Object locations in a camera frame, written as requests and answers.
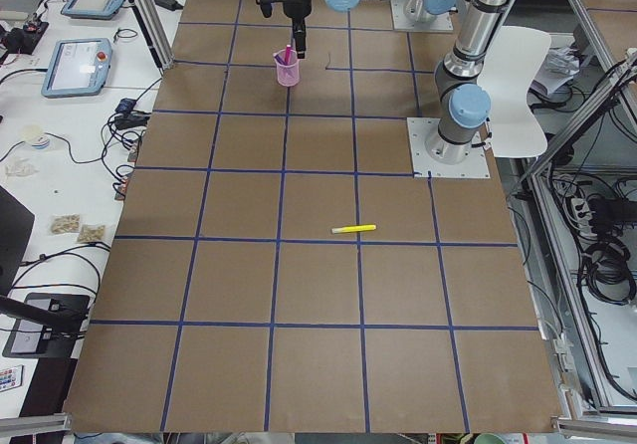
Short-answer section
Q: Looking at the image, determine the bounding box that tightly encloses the pink highlighter pen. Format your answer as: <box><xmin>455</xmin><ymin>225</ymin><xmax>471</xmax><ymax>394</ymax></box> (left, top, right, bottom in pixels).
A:
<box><xmin>280</xmin><ymin>44</ymin><xmax>292</xmax><ymax>66</ymax></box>

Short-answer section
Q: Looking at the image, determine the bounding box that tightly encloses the purple highlighter pen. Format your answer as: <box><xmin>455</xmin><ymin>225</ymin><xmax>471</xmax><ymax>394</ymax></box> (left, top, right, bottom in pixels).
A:
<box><xmin>274</xmin><ymin>54</ymin><xmax>287</xmax><ymax>66</ymax></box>

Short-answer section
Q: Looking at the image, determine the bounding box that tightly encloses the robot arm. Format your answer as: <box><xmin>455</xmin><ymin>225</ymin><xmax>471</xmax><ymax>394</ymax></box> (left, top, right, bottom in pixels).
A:
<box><xmin>324</xmin><ymin>0</ymin><xmax>514</xmax><ymax>164</ymax></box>

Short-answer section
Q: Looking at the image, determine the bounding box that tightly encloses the pink mesh cup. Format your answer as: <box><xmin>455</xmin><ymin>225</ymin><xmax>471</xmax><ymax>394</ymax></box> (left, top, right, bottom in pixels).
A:
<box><xmin>273</xmin><ymin>49</ymin><xmax>300</xmax><ymax>88</ymax></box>

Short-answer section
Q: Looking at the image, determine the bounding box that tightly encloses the black power adapter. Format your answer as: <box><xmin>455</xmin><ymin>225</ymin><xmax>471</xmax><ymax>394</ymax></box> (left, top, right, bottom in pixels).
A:
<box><xmin>153</xmin><ymin>0</ymin><xmax>183</xmax><ymax>11</ymax></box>

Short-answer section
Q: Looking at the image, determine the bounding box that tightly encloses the yellow highlighter pen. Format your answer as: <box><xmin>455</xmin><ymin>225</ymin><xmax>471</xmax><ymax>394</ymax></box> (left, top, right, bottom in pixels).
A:
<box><xmin>330</xmin><ymin>224</ymin><xmax>377</xmax><ymax>235</ymax></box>

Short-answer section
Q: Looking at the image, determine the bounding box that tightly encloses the white plastic chair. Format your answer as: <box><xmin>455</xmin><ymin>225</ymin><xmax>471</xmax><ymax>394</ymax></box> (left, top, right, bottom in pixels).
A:
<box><xmin>478</xmin><ymin>26</ymin><xmax>551</xmax><ymax>158</ymax></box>

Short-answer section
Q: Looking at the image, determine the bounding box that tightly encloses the teach pendant near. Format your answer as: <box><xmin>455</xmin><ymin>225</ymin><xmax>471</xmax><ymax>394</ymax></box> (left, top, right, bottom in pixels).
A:
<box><xmin>41</xmin><ymin>38</ymin><xmax>112</xmax><ymax>99</ymax></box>

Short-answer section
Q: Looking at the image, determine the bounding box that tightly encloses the white remote control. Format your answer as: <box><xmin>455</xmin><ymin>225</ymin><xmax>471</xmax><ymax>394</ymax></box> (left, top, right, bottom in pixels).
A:
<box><xmin>0</xmin><ymin>364</ymin><xmax>24</xmax><ymax>392</ymax></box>

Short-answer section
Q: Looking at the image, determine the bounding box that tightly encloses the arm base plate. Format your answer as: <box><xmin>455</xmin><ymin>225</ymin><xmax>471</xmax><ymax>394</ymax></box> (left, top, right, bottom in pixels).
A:
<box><xmin>391</xmin><ymin>0</ymin><xmax>453</xmax><ymax>34</ymax></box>
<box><xmin>407</xmin><ymin>117</ymin><xmax>491</xmax><ymax>179</ymax></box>

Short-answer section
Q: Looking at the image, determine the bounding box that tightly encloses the aluminium frame post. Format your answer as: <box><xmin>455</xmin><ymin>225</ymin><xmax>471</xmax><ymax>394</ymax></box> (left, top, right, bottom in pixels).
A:
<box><xmin>127</xmin><ymin>0</ymin><xmax>174</xmax><ymax>71</ymax></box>

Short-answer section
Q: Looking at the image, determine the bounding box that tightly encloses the black camera stand base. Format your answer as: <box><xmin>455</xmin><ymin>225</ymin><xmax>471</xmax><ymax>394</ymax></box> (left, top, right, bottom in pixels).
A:
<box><xmin>1</xmin><ymin>293</ymin><xmax>90</xmax><ymax>358</ymax></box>

